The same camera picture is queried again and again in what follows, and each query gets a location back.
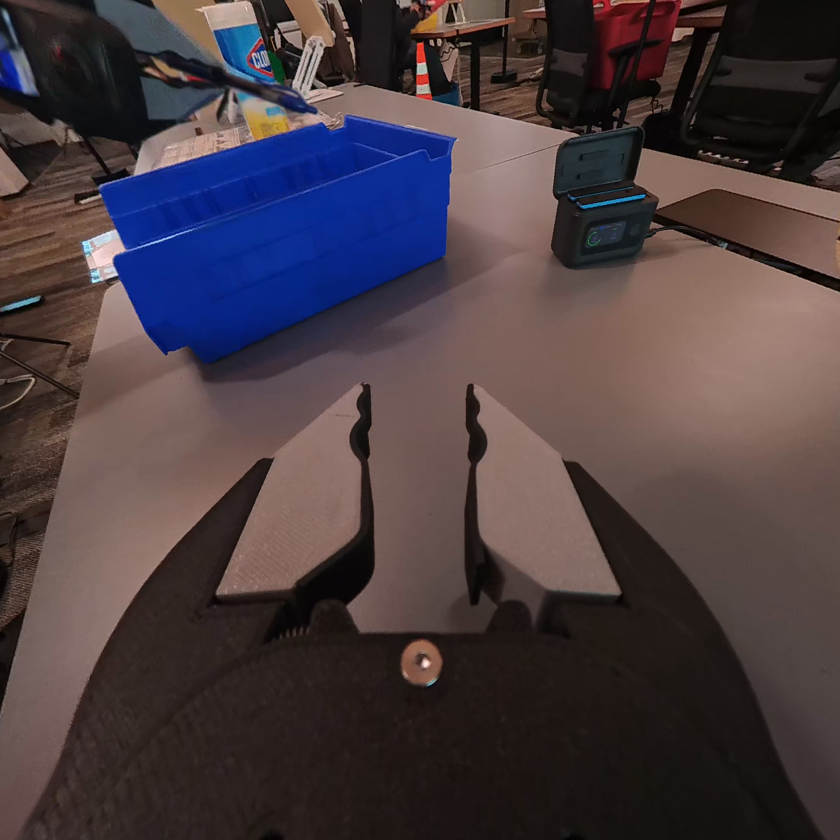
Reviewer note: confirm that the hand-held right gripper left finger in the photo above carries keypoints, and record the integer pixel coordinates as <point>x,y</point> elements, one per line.
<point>295,518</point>

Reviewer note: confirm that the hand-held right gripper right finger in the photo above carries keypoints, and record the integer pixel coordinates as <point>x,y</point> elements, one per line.
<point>538,518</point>

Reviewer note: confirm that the printed paper sheet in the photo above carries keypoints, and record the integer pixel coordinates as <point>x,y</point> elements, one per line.
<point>197,141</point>

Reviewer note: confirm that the disinfecting wipes canister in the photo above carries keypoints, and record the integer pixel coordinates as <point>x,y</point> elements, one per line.
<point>253,59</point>

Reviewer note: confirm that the beige board on white stand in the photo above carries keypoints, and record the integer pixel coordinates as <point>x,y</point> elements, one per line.
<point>308,56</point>

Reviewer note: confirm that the black smartphone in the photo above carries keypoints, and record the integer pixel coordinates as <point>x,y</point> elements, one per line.
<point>23,304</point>

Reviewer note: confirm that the blue plastic bin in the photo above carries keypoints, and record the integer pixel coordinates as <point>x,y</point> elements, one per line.
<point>295,262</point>

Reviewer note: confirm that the dark charging case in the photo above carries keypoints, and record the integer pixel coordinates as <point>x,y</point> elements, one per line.
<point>600,223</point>

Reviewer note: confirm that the orange traffic cone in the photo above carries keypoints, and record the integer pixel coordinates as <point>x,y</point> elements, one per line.
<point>424,72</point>

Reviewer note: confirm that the blue bucket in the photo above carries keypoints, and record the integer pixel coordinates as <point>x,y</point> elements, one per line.
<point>447,94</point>

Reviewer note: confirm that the wooden top office table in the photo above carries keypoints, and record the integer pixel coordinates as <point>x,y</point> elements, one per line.
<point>479,26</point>

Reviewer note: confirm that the black office chair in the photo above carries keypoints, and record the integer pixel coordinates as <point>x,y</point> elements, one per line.
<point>571,72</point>
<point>761,85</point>

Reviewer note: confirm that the red plastic bin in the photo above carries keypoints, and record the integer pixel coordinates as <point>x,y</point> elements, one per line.
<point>630,39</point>

